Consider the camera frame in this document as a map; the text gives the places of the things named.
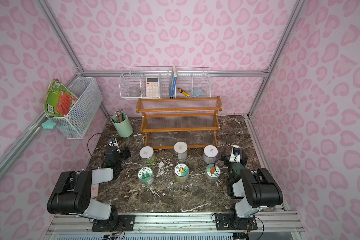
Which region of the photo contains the light blue cup in basket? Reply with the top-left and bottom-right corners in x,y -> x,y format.
193,87 -> 204,98

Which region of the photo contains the yellow utility knife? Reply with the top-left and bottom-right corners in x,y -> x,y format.
178,88 -> 191,98

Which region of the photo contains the green pen cup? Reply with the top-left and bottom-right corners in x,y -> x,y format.
111,111 -> 134,138

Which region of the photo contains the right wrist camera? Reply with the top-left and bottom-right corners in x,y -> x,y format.
229,146 -> 242,163

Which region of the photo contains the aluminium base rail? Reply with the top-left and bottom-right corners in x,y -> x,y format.
44,209 -> 307,240

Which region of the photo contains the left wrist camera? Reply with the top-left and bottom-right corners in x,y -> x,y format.
108,137 -> 119,147

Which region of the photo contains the red-lid jar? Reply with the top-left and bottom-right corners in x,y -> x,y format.
205,164 -> 221,184

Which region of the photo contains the white mesh side basket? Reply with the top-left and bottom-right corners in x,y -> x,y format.
50,77 -> 103,140

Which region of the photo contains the white wire wall basket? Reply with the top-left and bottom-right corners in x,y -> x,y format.
119,66 -> 212,99

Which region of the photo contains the green jar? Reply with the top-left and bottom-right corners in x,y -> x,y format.
140,146 -> 156,166

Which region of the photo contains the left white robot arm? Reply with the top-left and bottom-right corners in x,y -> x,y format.
47,146 -> 131,224

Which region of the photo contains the wooden three-tier shelf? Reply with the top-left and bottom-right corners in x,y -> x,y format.
136,96 -> 223,147

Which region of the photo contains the blue book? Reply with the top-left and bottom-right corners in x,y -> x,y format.
169,66 -> 178,98

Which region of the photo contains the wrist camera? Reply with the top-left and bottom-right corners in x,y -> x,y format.
229,146 -> 242,163
108,137 -> 119,147

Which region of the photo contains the glass bowl in basket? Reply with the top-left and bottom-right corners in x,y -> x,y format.
128,87 -> 141,98

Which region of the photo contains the green-lid jar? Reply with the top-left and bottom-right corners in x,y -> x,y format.
138,167 -> 154,187

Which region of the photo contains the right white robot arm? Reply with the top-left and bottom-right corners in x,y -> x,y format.
221,152 -> 284,221

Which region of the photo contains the seed jar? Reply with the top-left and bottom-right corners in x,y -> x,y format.
174,142 -> 188,163
203,145 -> 218,165

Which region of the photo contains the mint star hook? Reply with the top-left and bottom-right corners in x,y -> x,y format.
42,118 -> 57,130

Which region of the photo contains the green snack packet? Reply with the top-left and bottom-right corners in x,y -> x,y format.
44,79 -> 79,117

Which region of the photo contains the sunflower jar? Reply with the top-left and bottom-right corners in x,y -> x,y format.
174,164 -> 190,183

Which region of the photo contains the white calculator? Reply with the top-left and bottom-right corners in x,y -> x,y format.
146,77 -> 160,98

